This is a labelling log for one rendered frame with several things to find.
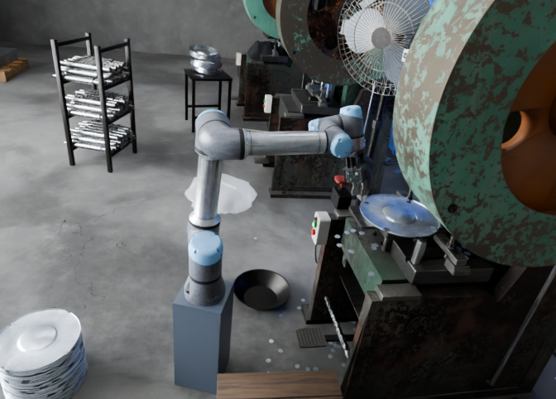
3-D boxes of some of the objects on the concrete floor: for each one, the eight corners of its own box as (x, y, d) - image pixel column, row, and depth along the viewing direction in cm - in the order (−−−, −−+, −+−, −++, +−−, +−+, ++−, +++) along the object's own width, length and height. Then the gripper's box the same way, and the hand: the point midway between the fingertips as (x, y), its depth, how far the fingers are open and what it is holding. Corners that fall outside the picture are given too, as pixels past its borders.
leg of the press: (337, 433, 155) (395, 242, 112) (329, 405, 165) (379, 219, 122) (541, 409, 173) (658, 237, 130) (523, 385, 183) (625, 218, 140)
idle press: (236, 127, 434) (246, -63, 351) (225, 99, 517) (232, -59, 435) (366, 130, 472) (404, -41, 389) (337, 104, 555) (363, -41, 472)
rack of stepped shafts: (116, 174, 316) (104, 47, 270) (62, 164, 320) (41, 37, 275) (141, 153, 353) (135, 39, 308) (93, 144, 358) (79, 31, 313)
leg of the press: (305, 325, 201) (337, 160, 158) (300, 308, 211) (329, 148, 168) (469, 315, 219) (538, 165, 176) (457, 300, 229) (520, 154, 186)
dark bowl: (234, 320, 198) (235, 310, 195) (230, 279, 224) (230, 269, 220) (294, 317, 204) (295, 307, 201) (283, 277, 230) (284, 267, 227)
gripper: (337, 152, 146) (344, 207, 153) (361, 152, 141) (367, 208, 148) (347, 146, 153) (353, 198, 160) (370, 146, 148) (376, 199, 154)
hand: (362, 197), depth 156 cm, fingers closed
